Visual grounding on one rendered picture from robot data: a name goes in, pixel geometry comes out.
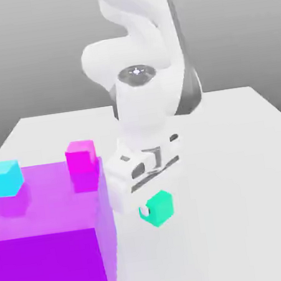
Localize large purple box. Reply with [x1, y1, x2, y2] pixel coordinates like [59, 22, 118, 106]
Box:
[0, 155, 124, 281]

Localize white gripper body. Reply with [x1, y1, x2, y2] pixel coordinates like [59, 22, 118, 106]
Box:
[105, 154, 188, 217]

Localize small magenta cube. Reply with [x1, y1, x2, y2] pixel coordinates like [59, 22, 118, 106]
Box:
[63, 138, 100, 176]

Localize small cyan cube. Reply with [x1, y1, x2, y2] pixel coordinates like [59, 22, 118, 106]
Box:
[0, 158, 27, 199]

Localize small green cube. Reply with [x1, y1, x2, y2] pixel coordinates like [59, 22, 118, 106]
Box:
[136, 188, 177, 231]

